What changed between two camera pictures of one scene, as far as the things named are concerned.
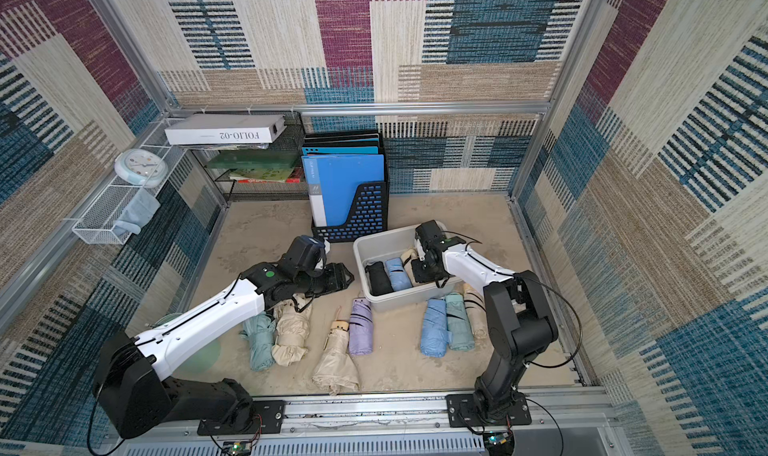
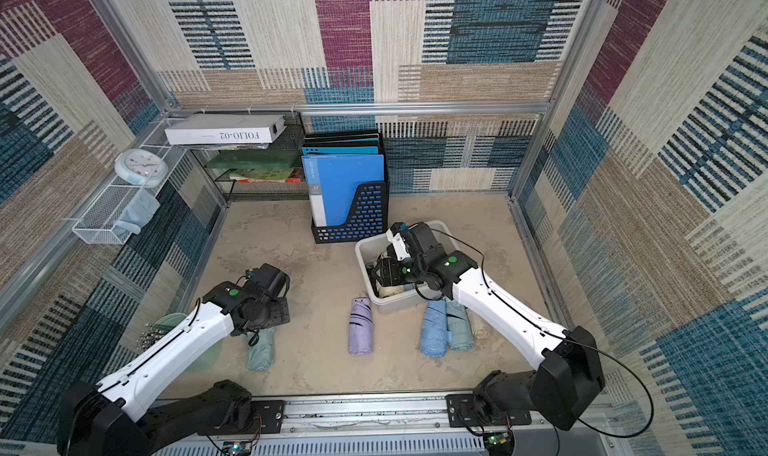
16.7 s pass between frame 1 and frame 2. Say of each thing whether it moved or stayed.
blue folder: stayed
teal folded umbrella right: stayed
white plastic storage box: stayed
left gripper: moved
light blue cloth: stayed
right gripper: moved
